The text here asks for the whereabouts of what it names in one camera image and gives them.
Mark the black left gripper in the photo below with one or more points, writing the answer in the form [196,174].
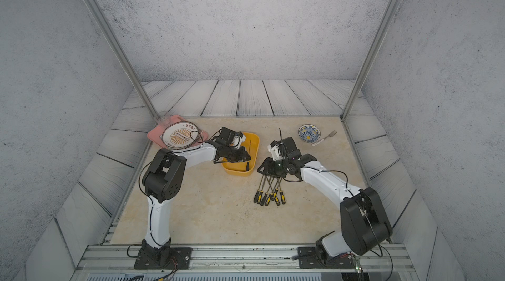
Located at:
[242,155]

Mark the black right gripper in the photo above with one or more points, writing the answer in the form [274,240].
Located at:
[268,168]

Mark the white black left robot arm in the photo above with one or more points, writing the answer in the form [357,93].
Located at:
[164,177]

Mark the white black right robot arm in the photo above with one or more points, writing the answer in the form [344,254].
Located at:
[364,222]

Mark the yellow plastic storage box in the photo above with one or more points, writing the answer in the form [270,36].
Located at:
[245,169]

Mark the blue yellow patterned bowl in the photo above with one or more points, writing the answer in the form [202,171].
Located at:
[309,133]

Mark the white round printed plate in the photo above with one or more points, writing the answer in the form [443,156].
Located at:
[180,135]

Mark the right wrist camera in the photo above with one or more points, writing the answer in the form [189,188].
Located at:
[282,149]

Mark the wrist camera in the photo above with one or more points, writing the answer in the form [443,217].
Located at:
[282,149]
[230,138]

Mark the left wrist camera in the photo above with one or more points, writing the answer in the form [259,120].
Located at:
[230,138]

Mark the fork with white handle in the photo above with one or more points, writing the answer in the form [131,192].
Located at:
[332,133]

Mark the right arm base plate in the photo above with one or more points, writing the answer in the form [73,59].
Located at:
[325,259]

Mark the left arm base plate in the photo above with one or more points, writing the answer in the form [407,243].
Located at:
[162,258]

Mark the aluminium front rail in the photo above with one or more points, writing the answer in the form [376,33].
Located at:
[247,262]

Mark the right aluminium frame post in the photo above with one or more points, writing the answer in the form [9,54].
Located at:
[386,20]

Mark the aluminium frame post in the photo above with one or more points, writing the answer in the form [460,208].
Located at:
[104,25]
[386,20]

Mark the left aluminium frame post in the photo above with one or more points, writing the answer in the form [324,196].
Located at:
[104,25]

